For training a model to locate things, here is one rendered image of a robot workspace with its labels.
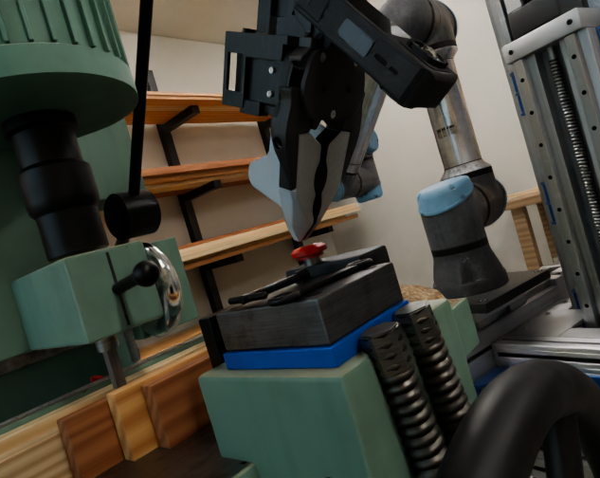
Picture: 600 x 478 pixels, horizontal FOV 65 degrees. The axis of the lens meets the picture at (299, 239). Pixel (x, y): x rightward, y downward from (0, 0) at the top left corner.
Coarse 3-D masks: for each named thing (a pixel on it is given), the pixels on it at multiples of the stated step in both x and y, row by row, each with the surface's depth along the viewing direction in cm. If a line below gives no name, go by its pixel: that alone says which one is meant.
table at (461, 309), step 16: (464, 304) 57; (464, 320) 56; (464, 336) 56; (464, 352) 55; (208, 432) 39; (160, 448) 38; (176, 448) 37; (192, 448) 36; (208, 448) 36; (128, 464) 37; (144, 464) 36; (160, 464) 35; (176, 464) 34; (192, 464) 33; (208, 464) 33; (224, 464) 32; (240, 464) 31
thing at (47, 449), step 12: (48, 432) 38; (24, 444) 36; (36, 444) 36; (48, 444) 36; (60, 444) 37; (0, 456) 35; (12, 456) 34; (24, 456) 35; (36, 456) 35; (48, 456) 36; (60, 456) 37; (0, 468) 34; (12, 468) 34; (24, 468) 35; (36, 468) 35; (48, 468) 36; (60, 468) 36
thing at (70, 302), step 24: (72, 264) 36; (96, 264) 38; (120, 264) 39; (24, 288) 43; (48, 288) 39; (72, 288) 36; (96, 288) 37; (144, 288) 40; (24, 312) 44; (48, 312) 40; (72, 312) 37; (96, 312) 37; (120, 312) 38; (144, 312) 40; (48, 336) 41; (72, 336) 38; (96, 336) 36
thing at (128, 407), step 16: (160, 368) 42; (176, 368) 41; (128, 384) 39; (112, 400) 37; (128, 400) 38; (144, 400) 39; (128, 416) 37; (144, 416) 38; (128, 432) 37; (144, 432) 38; (128, 448) 37; (144, 448) 38
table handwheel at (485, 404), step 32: (512, 384) 19; (544, 384) 20; (576, 384) 22; (480, 416) 17; (512, 416) 17; (544, 416) 18; (576, 416) 23; (448, 448) 17; (480, 448) 16; (512, 448) 16; (544, 448) 23; (576, 448) 22
